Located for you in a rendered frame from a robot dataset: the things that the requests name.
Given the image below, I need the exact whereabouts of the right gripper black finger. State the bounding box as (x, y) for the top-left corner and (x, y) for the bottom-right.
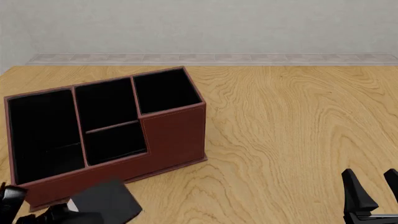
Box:
(341, 168), (380, 213)
(382, 168), (398, 204)

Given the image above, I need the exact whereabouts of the black book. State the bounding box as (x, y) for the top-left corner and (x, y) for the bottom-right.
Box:
(67, 178), (144, 224)

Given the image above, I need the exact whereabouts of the red-brown desk caddy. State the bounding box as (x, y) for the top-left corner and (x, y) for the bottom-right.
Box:
(3, 65), (208, 213)

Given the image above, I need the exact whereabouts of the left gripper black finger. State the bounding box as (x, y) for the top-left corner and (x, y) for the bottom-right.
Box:
(0, 182), (29, 224)
(15, 202), (78, 224)

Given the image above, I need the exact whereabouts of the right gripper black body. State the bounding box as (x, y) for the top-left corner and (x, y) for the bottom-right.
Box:
(343, 208), (398, 224)

